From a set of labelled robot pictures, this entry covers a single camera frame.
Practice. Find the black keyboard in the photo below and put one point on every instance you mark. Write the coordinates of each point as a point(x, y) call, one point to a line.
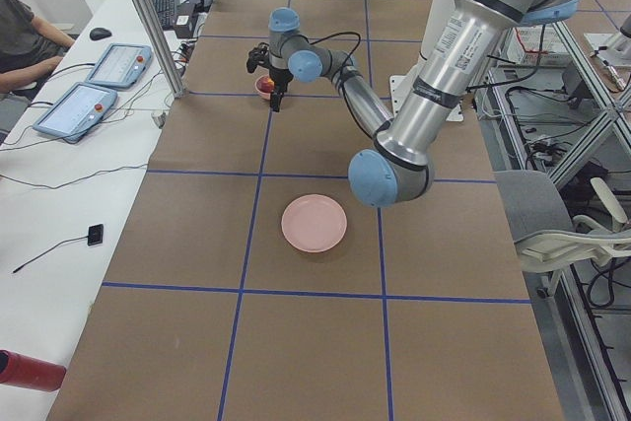
point(166, 11)

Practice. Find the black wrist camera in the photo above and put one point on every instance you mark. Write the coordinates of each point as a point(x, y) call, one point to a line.
point(258, 57)

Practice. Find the seated person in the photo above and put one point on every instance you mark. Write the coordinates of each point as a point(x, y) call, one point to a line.
point(31, 49)

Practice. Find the red apple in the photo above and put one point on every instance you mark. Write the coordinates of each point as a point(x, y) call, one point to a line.
point(266, 85)

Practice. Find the upper blue teach pendant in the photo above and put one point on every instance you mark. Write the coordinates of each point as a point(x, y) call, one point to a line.
point(120, 66)

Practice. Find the pink plate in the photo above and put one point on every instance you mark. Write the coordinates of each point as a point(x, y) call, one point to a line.
point(314, 223)

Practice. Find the pink bowl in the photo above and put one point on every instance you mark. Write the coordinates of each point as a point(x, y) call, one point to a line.
point(266, 96)

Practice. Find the aluminium frame post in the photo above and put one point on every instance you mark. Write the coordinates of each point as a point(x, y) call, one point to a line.
point(150, 22)

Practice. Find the blue teach pendant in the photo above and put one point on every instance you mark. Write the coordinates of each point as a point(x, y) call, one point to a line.
point(81, 108)
point(120, 66)

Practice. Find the small black puck device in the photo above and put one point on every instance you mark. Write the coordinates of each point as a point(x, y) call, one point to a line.
point(95, 234)

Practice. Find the grey office chair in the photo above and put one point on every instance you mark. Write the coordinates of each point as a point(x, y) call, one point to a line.
point(547, 239)

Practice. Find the red water bottle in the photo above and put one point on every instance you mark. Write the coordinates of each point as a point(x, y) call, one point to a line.
point(23, 371)

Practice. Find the black computer mouse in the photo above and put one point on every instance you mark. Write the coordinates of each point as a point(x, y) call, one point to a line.
point(99, 33)

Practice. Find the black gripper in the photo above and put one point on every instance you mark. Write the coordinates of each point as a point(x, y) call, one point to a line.
point(279, 78)

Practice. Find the lower blue teach pendant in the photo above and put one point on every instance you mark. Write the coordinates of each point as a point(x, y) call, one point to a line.
point(81, 108)

